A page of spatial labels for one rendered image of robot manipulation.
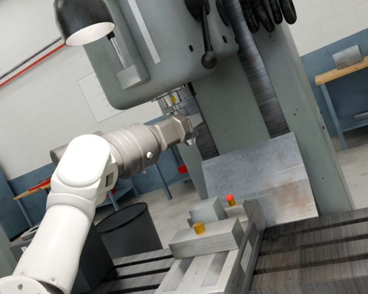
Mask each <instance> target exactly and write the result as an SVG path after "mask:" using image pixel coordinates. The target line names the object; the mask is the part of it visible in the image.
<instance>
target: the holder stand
mask: <svg viewBox="0 0 368 294"><path fill-rule="evenodd" d="M39 226H40V224H39V225H37V226H35V227H33V228H31V229H30V230H28V231H27V232H25V233H24V234H22V235H21V239H20V240H19V241H18V242H16V243H15V244H13V245H12V246H10V250H11V252H12V254H13V256H14V258H15V259H16V261H17V263H18V262H19V260H20V258H21V256H22V254H23V253H24V252H25V251H26V249H27V248H28V246H29V245H30V244H31V242H32V240H33V238H34V236H35V234H36V232H37V230H38V228H39ZM113 266H114V263H113V261H112V259H111V257H110V255H109V253H108V251H107V249H106V247H105V245H104V243H103V241H102V239H101V236H100V234H99V232H98V230H97V228H96V226H95V224H94V222H93V221H92V223H91V226H90V229H89V232H88V235H87V237H86V240H85V244H84V247H83V249H82V252H81V256H80V259H79V267H78V272H77V275H76V278H75V281H74V284H73V286H72V289H71V293H70V294H79V293H85V292H91V291H93V290H94V288H95V287H96V286H97V285H98V284H99V282H100V281H101V280H102V279H103V278H104V277H105V276H106V274H107V273H108V272H109V271H110V270H111V269H112V268H113Z"/></svg>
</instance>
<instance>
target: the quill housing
mask: <svg viewBox="0 0 368 294"><path fill-rule="evenodd" d="M116 1H117V3H118V6H119V8H120V10H121V12H122V15H123V17H124V19H125V21H126V24H127V26H128V28H129V31H130V33H131V35H132V37H133V40H134V42H135V44H136V46H137V49H138V52H139V53H140V56H141V58H142V60H143V63H144V65H145V67H146V69H147V72H148V74H149V76H150V79H149V80H147V81H145V82H143V83H141V84H139V85H137V86H135V87H130V88H127V89H123V88H122V85H121V83H120V81H119V79H118V77H117V71H116V68H115V67H114V65H113V62H112V60H111V58H110V55H109V53H108V51H107V49H106V47H105V44H104V42H103V40H102V38H100V39H99V40H96V41H93V42H91V43H88V44H84V45H82V46H83V48H84V50H85V52H86V54H87V56H88V59H89V61H90V63H91V65H92V68H93V70H94V72H95V74H96V76H97V78H98V81H99V83H100V85H101V87H102V89H103V91H104V94H105V96H106V98H107V100H108V102H109V104H110V105H111V106H112V107H113V108H114V109H116V110H127V109H130V108H132V107H135V106H139V105H141V104H144V103H147V102H150V100H151V99H152V98H154V97H156V96H158V95H161V94H163V93H165V92H167V91H169V90H172V89H174V88H176V87H179V86H182V85H184V84H187V83H189V82H191V83H193V82H195V81H197V80H199V79H201V78H204V77H206V76H208V75H210V74H211V73H212V72H213V71H214V70H215V68H213V69H206V68H204V67H203V66H202V63H201V58H202V55H203V54H204V53H205V50H204V42H203V33H202V24H201V21H200V20H198V19H195V18H194V17H193V16H192V14H191V13H190V12H189V10H188V7H187V6H186V4H185V1H184V0H116Z"/></svg>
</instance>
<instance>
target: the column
mask: <svg viewBox="0 0 368 294"><path fill-rule="evenodd" d="M221 1H222V4H223V7H224V9H225V12H226V14H227V17H228V20H229V21H230V24H231V27H232V30H233V32H234V34H235V37H237V39H238V41H239V43H238V45H239V50H238V52H237V53H236V54H234V55H232V56H230V57H228V58H226V59H224V60H222V61H220V62H218V63H217V65H216V68H215V70H214V71H213V72H212V73H211V74H210V75H208V76H206V77H204V78H201V79H199V80H197V81H195V82H193V83H192V86H193V88H194V90H195V91H194V92H196V96H192V92H191V91H190V89H189V87H186V88H184V89H182V90H181V93H182V96H183V98H184V100H185V101H182V102H181V103H180V106H181V107H184V106H187V107H188V110H189V112H190V115H194V114H197V113H200V115H201V117H202V120H203V122H202V123H201V124H199V125H198V126H196V129H197V131H198V133H199V135H198V136H197V137H196V142H195V143H194V144H191V145H189V146H186V145H185V144H184V143H179V144H176V145H177V147H178V149H179V152H180V155H181V157H182V159H183V161H184V163H185V166H186V168H187V170H188V172H189V175H190V177H191V179H192V181H193V184H194V186H195V189H196V191H197V193H198V195H199V197H200V200H204V199H207V198H209V196H208V193H207V188H206V183H205V179H204V174H203V169H202V164H201V162H202V161H204V160H207V159H211V158H214V157H217V156H220V155H223V154H226V153H229V152H232V151H235V150H238V149H241V148H244V147H247V146H250V145H253V144H257V143H259V142H263V141H266V140H268V139H272V138H275V137H278V136H281V135H284V134H287V133H290V132H293V131H294V134H295V137H296V141H297V144H298V147H299V150H300V153H301V157H302V159H303V163H304V166H305V169H306V172H307V176H308V179H309V182H310V186H311V190H312V193H313V197H314V201H315V206H316V208H317V212H318V217H321V216H327V215H332V214H337V213H341V212H346V211H352V210H355V209H356V207H355V204H354V202H353V199H352V196H351V194H350V191H349V188H348V185H347V183H346V180H345V177H344V175H343V172H342V169H341V166H340V164H339V161H338V158H337V156H336V153H335V150H334V147H333V145H332V142H331V139H330V137H329V134H328V131H327V128H326V126H325V123H324V120H323V117H322V115H321V114H322V112H321V111H320V109H319V107H318V104H317V102H316V99H315V97H314V94H313V91H312V88H311V86H310V83H309V81H308V78H307V75H306V72H305V69H304V67H303V64H302V61H301V58H300V56H299V53H298V51H297V47H296V45H295V42H294V40H293V36H292V35H291V31H290V29H289V25H288V24H287V22H286V21H285V19H284V16H283V21H282V22H281V24H276V23H275V22H274V19H273V15H272V11H271V8H270V5H269V2H268V0H264V2H265V5H266V8H267V10H268V13H269V15H270V18H271V20H272V22H273V24H274V26H275V29H274V31H273V32H271V33H269V32H267V30H266V29H265V28H264V26H263V24H262V23H261V21H260V20H259V30H258V32H257V33H251V32H250V31H249V29H248V26H247V23H246V21H245V18H244V14H243V11H242V9H241V5H240V4H239V1H238V0H221ZM282 15H283V14H282Z"/></svg>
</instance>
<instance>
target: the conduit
mask: <svg viewBox="0 0 368 294"><path fill-rule="evenodd" d="M238 1H239V4H240V5H241V9H242V11H243V14H244V18H245V21H246V23H247V26H248V29H249V31H250V32H251V33H257V32H258V30H259V20H260V21H261V23H262V24H263V26H264V28H265V29H266V30H267V32H269V33H271V32H273V31H274V29H275V26H274V24H273V22H272V20H271V18H270V15H269V13H268V10H267V8H266V5H265V2H264V0H238ZM268 2H269V5H270V8H271V11H272V15H273V19H274V22H275V23H276V24H281V22H282V21H283V16H284V19H285V21H286V22H287V23H288V24H290V25H293V24H294V23H295V22H296V20H297V15H296V10H295V7H294V3H293V1H292V0H268ZM282 14H283V15H282Z"/></svg>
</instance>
